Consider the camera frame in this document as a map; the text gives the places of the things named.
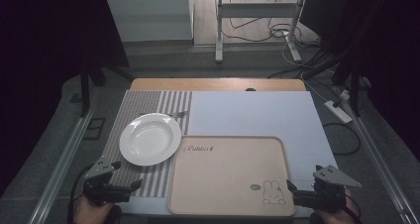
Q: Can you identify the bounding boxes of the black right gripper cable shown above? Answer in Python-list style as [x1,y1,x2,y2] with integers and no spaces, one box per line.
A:
[343,193,364,224]

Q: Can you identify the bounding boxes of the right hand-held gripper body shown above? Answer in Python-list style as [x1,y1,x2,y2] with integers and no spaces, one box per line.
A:
[293,164,363,213]

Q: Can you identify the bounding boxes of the wooden table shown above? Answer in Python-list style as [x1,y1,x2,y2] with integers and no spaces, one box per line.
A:
[130,77,307,92]

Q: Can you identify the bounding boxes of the person's left hand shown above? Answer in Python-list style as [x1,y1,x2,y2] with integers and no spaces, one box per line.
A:
[72,195,115,224]

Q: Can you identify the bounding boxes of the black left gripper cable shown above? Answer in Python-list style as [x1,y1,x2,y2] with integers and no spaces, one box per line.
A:
[66,164,96,224]

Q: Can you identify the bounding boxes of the beige tray with rabbit print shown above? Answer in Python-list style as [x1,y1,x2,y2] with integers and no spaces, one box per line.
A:
[167,135,297,217]

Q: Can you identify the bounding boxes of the aluminium floor rail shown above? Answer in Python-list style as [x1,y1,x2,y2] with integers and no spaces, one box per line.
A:
[336,86,420,224]
[28,105,97,224]

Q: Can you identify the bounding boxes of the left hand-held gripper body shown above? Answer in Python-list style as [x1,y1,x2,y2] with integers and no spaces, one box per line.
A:
[82,156,133,206]

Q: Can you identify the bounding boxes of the white power strip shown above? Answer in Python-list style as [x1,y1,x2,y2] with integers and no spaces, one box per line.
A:
[323,99,354,125]

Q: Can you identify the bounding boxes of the white round plate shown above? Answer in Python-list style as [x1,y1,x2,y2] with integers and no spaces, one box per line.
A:
[118,112,183,168]

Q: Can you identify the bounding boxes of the person's right hand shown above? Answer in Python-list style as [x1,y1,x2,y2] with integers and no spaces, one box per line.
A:
[312,187,360,224]

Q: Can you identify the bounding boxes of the black looped floor cable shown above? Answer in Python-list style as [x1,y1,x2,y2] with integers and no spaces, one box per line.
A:
[322,121,362,157]

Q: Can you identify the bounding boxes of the white floor cable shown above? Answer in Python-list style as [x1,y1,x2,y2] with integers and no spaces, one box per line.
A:
[280,30,335,103]

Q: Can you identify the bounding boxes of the black rectangular floor frame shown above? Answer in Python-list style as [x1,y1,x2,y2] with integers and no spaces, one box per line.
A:
[82,117,107,141]

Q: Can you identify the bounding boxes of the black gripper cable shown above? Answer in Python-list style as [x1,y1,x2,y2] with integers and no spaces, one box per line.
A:
[66,164,96,224]
[343,193,364,224]

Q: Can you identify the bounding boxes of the white metal desk frame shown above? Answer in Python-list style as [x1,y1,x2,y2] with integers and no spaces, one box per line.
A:
[214,0,309,64]

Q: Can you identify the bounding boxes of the light blue table mat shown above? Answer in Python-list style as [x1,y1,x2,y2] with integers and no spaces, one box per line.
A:
[117,90,338,218]

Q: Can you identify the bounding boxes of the light grey cabinet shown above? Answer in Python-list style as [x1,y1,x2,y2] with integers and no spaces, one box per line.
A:
[105,0,195,43]

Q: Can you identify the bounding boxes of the black metal stand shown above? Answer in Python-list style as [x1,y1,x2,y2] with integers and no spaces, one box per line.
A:
[78,59,135,118]
[300,0,392,118]

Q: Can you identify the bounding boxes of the grey striped placemat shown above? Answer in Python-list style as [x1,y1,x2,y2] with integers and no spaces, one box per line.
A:
[102,90,193,199]

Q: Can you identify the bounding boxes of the black thin floor cable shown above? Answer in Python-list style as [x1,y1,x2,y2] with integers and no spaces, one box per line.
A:
[220,0,300,44]

